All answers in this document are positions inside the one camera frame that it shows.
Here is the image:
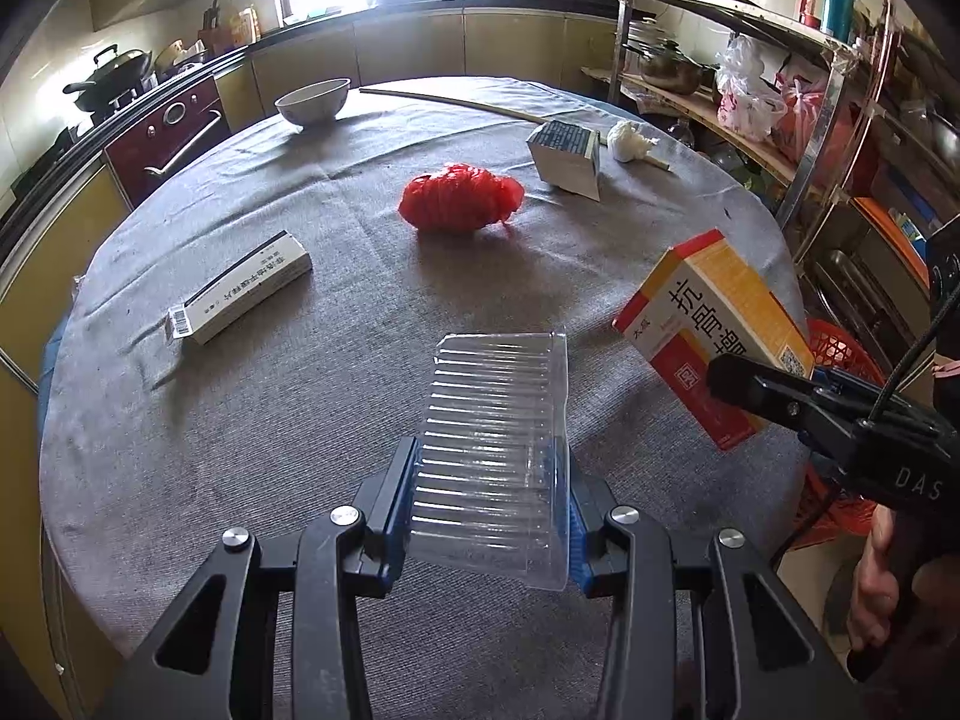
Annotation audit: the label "white and pink plastic bag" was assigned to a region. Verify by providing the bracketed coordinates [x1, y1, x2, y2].
[716, 34, 788, 143]

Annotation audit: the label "red mesh basket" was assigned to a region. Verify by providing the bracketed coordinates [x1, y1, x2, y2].
[791, 319, 893, 533]

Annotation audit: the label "steel pot with lid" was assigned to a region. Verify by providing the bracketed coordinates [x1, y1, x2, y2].
[626, 41, 721, 96]

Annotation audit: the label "white garlic bulb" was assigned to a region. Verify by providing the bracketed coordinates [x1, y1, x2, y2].
[606, 120, 670, 171]

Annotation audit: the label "white ceramic bowl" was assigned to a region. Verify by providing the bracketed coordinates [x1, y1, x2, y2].
[274, 77, 351, 128]

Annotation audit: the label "red crumpled plastic bag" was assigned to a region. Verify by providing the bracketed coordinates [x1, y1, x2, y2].
[400, 163, 524, 233]

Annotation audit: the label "stack of white plates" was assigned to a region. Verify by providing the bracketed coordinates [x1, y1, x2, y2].
[628, 15, 680, 53]

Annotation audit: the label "long thin wooden stick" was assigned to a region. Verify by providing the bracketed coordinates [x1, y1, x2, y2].
[358, 87, 556, 125]

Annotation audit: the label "dark red built-in oven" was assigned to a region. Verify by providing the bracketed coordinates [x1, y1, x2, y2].
[103, 73, 230, 209]

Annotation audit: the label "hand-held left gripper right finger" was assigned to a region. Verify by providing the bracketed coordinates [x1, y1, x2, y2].
[551, 435, 863, 720]

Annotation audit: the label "teal thermos bottle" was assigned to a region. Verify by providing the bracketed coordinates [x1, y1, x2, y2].
[821, 0, 860, 42]

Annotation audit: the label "black wok with lid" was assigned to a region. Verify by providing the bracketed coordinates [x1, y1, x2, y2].
[62, 45, 155, 110]

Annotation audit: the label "long white medicine box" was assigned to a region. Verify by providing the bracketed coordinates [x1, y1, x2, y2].
[166, 230, 313, 346]

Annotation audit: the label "red and yellow medicine box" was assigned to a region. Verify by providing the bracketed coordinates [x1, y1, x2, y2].
[613, 229, 816, 451]

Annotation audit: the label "black gas stove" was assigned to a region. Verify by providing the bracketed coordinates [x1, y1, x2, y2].
[52, 82, 162, 158]

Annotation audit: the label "metal storage rack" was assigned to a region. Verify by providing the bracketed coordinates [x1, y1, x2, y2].
[581, 0, 960, 331]

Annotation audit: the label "person's right hand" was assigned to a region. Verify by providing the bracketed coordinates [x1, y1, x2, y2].
[847, 506, 905, 653]

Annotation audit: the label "pile of small dishes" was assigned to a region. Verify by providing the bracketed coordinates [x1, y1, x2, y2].
[154, 37, 207, 76]

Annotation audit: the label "small white and blue box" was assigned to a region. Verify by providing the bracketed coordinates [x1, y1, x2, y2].
[526, 120, 603, 202]

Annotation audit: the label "red plastic shopping bag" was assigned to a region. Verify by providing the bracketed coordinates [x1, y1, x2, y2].
[772, 75, 841, 162]

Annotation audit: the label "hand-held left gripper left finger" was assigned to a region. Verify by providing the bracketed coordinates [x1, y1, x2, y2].
[94, 435, 421, 720]

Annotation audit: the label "clear plastic tray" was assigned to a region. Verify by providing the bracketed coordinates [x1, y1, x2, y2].
[407, 332, 572, 592]

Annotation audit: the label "blue table cover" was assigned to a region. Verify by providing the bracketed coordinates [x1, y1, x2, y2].
[37, 307, 76, 398]

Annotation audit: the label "yellow lower kitchen cabinets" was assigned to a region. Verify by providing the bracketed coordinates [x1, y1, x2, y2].
[0, 6, 623, 698]

